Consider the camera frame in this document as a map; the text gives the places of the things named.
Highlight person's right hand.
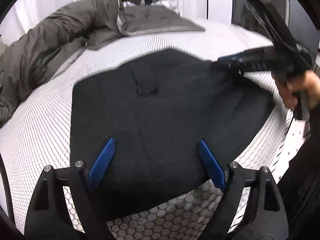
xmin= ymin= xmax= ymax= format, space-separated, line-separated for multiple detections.
xmin=272 ymin=70 xmax=320 ymax=111

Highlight white honeycomb mattress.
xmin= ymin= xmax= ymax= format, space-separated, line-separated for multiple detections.
xmin=0 ymin=19 xmax=296 ymax=240

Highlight dark grey duvet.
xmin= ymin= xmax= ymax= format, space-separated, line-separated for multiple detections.
xmin=1 ymin=0 xmax=203 ymax=124

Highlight white sheer curtain left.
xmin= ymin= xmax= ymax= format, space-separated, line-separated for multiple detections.
xmin=1 ymin=0 xmax=78 ymax=45

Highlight black pants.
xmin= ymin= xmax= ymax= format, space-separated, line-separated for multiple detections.
xmin=70 ymin=49 xmax=274 ymax=222

